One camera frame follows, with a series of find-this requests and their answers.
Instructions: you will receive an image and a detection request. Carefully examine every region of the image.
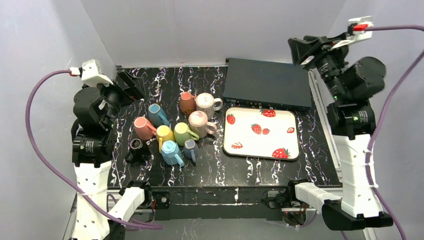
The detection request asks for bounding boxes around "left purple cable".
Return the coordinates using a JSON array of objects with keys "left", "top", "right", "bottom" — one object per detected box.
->
[{"left": 25, "top": 69, "right": 164, "bottom": 231}]

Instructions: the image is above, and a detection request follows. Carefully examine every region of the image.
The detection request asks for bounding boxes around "beige pink mug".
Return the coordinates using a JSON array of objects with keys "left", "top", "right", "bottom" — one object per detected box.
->
[{"left": 188, "top": 110, "right": 217, "bottom": 138}]

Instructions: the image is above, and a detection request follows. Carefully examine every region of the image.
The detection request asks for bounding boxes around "white floral mug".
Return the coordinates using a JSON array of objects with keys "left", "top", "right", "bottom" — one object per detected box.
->
[{"left": 195, "top": 92, "right": 223, "bottom": 119}]

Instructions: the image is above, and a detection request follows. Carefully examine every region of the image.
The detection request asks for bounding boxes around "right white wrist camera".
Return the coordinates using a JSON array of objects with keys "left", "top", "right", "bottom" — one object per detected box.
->
[{"left": 331, "top": 16, "right": 374, "bottom": 50}]

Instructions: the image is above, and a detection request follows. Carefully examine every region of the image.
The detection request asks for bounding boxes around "yellow mug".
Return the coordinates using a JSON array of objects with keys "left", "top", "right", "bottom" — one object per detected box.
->
[{"left": 156, "top": 125, "right": 176, "bottom": 153}]

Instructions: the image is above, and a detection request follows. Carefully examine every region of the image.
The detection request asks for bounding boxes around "dark flat metal box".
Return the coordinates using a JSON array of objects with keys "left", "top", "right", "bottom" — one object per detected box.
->
[{"left": 223, "top": 58, "right": 312, "bottom": 111}]

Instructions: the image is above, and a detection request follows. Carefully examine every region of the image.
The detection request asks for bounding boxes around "small grey blue mug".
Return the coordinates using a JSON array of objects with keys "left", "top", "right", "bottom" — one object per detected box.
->
[{"left": 183, "top": 139, "right": 199, "bottom": 165}]

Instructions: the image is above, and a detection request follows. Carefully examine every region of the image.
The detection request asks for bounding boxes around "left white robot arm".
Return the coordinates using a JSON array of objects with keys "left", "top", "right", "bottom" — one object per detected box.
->
[{"left": 71, "top": 69, "right": 144, "bottom": 240}]

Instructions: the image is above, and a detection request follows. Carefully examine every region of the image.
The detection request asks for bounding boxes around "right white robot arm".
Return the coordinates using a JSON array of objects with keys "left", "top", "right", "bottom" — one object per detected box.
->
[{"left": 284, "top": 34, "right": 394, "bottom": 231}]

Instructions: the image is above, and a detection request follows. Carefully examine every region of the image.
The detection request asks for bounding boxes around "strawberry print white tray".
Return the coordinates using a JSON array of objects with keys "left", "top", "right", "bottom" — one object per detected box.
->
[{"left": 223, "top": 107, "right": 300, "bottom": 161}]

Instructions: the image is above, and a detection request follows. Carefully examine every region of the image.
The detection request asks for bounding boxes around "brown mug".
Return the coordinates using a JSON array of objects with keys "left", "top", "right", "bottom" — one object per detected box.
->
[{"left": 179, "top": 91, "right": 196, "bottom": 115}]

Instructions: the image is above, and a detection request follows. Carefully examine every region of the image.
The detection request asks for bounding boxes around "black mug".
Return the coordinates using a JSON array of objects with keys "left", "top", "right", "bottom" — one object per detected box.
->
[{"left": 124, "top": 138, "right": 151, "bottom": 165}]

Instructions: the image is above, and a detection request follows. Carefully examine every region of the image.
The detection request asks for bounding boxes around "teal blue mug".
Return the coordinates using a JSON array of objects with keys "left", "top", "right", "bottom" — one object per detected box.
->
[{"left": 148, "top": 103, "right": 170, "bottom": 127}]

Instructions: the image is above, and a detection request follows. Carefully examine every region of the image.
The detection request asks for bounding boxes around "light blue faceted mug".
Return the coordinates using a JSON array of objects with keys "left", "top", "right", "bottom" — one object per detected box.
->
[{"left": 161, "top": 140, "right": 185, "bottom": 167}]

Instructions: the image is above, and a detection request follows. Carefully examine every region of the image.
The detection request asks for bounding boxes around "light green mug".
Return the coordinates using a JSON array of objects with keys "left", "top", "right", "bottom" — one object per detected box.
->
[{"left": 173, "top": 122, "right": 200, "bottom": 146}]

